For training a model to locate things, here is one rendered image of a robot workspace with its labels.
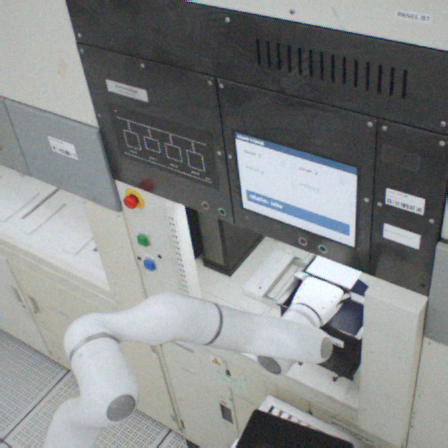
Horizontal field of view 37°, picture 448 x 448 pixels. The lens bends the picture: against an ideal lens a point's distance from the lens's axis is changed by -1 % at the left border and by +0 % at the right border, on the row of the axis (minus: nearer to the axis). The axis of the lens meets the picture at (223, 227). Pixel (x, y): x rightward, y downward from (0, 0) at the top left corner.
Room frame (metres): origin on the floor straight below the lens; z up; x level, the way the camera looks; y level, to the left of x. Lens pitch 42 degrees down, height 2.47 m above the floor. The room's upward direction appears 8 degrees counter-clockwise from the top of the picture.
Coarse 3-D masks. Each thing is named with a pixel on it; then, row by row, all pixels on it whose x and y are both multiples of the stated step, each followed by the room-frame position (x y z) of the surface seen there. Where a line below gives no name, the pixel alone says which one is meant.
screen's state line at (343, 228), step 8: (248, 192) 1.16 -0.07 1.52; (248, 200) 1.17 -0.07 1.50; (256, 200) 1.15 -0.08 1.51; (264, 200) 1.14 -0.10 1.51; (272, 200) 1.12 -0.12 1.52; (272, 208) 1.12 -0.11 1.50; (280, 208) 1.11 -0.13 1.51; (288, 208) 1.10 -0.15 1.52; (296, 208) 1.08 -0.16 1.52; (296, 216) 1.08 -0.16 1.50; (304, 216) 1.07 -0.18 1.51; (312, 216) 1.06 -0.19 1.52; (320, 216) 1.05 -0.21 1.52; (320, 224) 1.05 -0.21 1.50; (328, 224) 1.03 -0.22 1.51; (336, 224) 1.02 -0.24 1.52; (344, 224) 1.01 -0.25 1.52; (344, 232) 1.01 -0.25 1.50
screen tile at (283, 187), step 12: (240, 144) 1.17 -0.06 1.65; (252, 156) 1.15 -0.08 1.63; (264, 156) 1.13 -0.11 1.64; (276, 156) 1.11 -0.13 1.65; (264, 168) 1.13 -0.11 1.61; (276, 168) 1.11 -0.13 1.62; (288, 168) 1.09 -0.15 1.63; (252, 180) 1.15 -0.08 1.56; (264, 180) 1.13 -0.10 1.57; (276, 180) 1.12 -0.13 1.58; (288, 180) 1.09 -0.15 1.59; (276, 192) 1.12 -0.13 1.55; (288, 192) 1.10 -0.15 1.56
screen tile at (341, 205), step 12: (300, 168) 1.08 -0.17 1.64; (312, 168) 1.06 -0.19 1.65; (312, 180) 1.06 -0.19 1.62; (324, 180) 1.04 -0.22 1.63; (336, 180) 1.02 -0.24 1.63; (348, 180) 1.01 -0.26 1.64; (300, 192) 1.08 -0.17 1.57; (312, 192) 1.06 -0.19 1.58; (336, 192) 1.02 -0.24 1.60; (348, 192) 1.01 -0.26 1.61; (312, 204) 1.06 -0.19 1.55; (324, 204) 1.04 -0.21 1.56; (336, 204) 1.02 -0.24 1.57; (348, 204) 1.01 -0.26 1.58; (348, 216) 1.01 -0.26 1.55
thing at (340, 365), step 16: (304, 272) 1.22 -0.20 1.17; (320, 272) 1.12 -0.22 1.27; (336, 272) 1.12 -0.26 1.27; (352, 272) 1.11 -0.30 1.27; (288, 288) 1.17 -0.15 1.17; (288, 304) 1.14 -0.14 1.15; (336, 336) 1.02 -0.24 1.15; (352, 336) 0.99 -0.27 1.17; (336, 352) 1.02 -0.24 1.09; (352, 352) 0.99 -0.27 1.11; (336, 368) 1.01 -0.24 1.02; (352, 368) 0.99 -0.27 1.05
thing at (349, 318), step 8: (344, 304) 1.11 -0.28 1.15; (352, 304) 1.10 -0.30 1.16; (344, 312) 1.11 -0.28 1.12; (352, 312) 1.10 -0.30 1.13; (360, 312) 1.09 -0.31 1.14; (336, 320) 1.13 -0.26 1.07; (344, 320) 1.11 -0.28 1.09; (352, 320) 1.10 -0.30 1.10; (360, 320) 1.08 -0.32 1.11; (344, 328) 1.11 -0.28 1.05; (352, 328) 1.10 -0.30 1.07
